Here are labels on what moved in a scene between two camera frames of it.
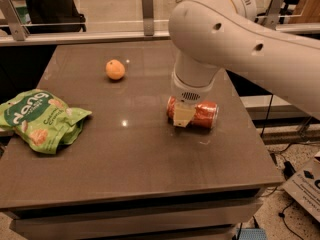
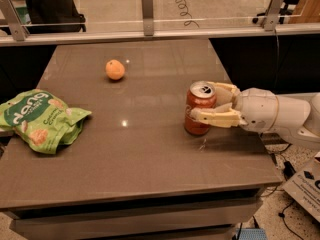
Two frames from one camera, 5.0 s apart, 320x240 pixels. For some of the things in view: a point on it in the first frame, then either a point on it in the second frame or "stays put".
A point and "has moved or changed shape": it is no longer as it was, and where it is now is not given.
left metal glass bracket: [19, 31] stays put
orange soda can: [206, 113] has moved or changed shape
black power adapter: [289, 170] stays put
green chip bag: [43, 120] stays put
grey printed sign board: [304, 188] stays put
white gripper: [189, 93] → [257, 110]
